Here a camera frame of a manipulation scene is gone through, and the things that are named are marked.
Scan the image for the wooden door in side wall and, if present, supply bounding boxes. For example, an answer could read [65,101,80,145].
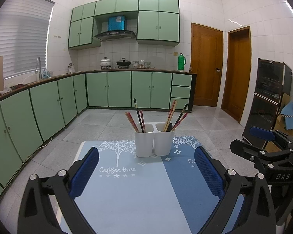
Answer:
[221,26,252,123]

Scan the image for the blue range hood chimney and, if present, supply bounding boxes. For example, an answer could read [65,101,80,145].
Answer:
[108,16,126,32]

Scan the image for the black range hood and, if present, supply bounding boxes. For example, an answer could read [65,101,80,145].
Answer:
[94,30,137,42]

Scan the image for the blue cloth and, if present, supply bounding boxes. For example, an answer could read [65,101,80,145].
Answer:
[281,102,293,130]

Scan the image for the black glass-front cabinet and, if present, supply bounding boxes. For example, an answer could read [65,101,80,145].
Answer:
[242,58,293,149]

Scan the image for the green kitchen wall cabinets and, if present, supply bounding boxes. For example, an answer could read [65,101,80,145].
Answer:
[68,0,180,50]

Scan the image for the green thermos flask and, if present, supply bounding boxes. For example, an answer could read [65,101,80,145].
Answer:
[177,53,187,71]

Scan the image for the brown cardboard box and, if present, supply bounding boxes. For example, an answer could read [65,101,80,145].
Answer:
[265,92,293,152]

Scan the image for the white cooking pot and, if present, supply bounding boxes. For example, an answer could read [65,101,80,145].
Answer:
[100,57,112,69]

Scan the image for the metal kitchen faucet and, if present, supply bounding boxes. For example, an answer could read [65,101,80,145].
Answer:
[36,57,43,80]

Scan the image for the white two-compartment utensil holder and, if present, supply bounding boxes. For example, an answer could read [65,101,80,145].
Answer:
[134,122,176,158]

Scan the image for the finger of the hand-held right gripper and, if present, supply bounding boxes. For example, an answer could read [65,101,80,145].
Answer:
[249,126,293,150]
[230,139,269,163]

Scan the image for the black wok with lid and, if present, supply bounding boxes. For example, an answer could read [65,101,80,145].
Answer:
[116,58,132,69]

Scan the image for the two-tone blue tree print mat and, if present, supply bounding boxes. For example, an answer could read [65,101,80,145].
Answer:
[60,136,246,234]

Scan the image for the dark red cloth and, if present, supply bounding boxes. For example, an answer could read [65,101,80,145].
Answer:
[0,84,27,95]

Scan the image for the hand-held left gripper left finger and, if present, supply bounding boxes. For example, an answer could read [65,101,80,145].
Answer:
[18,147,100,234]

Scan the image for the closed wooden door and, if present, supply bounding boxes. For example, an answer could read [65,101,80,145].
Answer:
[191,22,224,107]

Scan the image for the white window blinds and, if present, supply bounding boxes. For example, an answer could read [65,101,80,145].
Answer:
[0,0,55,80]

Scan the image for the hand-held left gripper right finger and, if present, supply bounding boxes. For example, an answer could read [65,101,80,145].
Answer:
[194,146,276,234]

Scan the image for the green kitchen base cabinets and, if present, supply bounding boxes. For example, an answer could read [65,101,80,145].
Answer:
[0,70,198,200]

